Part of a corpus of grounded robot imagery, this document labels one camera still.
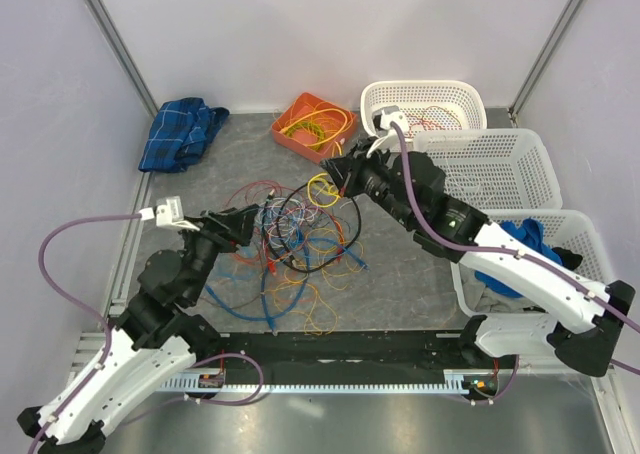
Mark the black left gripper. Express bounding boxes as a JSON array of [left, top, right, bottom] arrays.
[[175, 203, 261, 303]]

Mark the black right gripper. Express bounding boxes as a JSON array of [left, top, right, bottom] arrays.
[[321, 135, 416, 228]]

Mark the bright yellow wire bundle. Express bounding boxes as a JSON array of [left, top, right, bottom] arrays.
[[306, 172, 343, 208]]

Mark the thick yellow ethernet cable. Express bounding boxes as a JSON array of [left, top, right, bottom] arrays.
[[280, 107, 350, 140]]

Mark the red thin wire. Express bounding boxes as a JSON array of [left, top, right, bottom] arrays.
[[406, 103, 461, 135]]

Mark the orange thin wire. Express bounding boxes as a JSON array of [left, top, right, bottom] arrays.
[[404, 114, 451, 135]]

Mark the white thin wire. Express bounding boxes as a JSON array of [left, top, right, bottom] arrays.
[[444, 173, 486, 200]]

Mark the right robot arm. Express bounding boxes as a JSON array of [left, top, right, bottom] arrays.
[[320, 142, 635, 377]]

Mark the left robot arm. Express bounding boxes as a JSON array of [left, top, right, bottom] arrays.
[[17, 196, 258, 453]]

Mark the orange plastic box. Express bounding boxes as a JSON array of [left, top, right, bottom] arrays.
[[271, 92, 358, 164]]

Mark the rounded white perforated basket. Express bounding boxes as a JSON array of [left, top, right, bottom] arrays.
[[360, 80, 488, 152]]

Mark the blue plaid cloth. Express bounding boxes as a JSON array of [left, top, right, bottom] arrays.
[[138, 97, 230, 173]]

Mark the middle white perforated basket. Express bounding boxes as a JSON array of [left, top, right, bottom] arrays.
[[424, 128, 563, 211]]

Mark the blue towel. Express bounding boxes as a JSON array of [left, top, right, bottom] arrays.
[[474, 218, 564, 299]]

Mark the white basket with cloths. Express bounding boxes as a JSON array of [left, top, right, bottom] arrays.
[[451, 209, 615, 317]]

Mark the black cloth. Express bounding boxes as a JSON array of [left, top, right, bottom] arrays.
[[552, 247, 584, 271]]

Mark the red ethernet cable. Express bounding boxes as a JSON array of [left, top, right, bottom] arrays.
[[264, 223, 351, 275]]

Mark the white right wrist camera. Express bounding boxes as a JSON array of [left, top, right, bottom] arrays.
[[366, 105, 410, 158]]

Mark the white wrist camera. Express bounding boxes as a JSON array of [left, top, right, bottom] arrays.
[[138, 196, 200, 232], [366, 105, 410, 158]]

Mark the yellow green wire coil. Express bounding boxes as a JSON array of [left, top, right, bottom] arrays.
[[284, 118, 326, 150]]

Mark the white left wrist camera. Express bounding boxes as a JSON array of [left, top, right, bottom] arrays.
[[138, 196, 200, 232]]

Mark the thick black cable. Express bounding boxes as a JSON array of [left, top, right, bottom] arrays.
[[269, 183, 363, 274]]

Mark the blue ethernet cable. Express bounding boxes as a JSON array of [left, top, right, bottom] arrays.
[[203, 223, 371, 331]]

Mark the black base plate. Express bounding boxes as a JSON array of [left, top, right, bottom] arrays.
[[164, 329, 519, 388]]

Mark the light blue cable duct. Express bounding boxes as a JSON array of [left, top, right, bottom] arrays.
[[158, 366, 468, 394]]

